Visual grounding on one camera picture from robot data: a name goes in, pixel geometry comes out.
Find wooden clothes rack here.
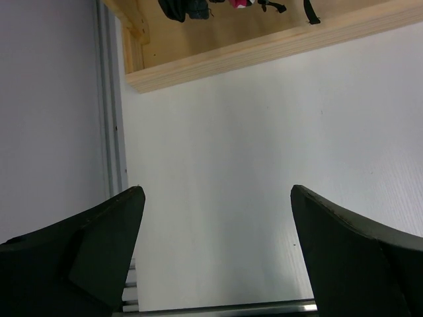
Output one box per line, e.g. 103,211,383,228
106,1,422,93

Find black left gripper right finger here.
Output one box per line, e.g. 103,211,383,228
290,185,422,316

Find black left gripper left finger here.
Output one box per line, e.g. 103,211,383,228
1,186,145,316

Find black garment on hanger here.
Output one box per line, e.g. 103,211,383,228
158,0,210,22

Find pink patterned garment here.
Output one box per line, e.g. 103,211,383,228
229,0,255,9

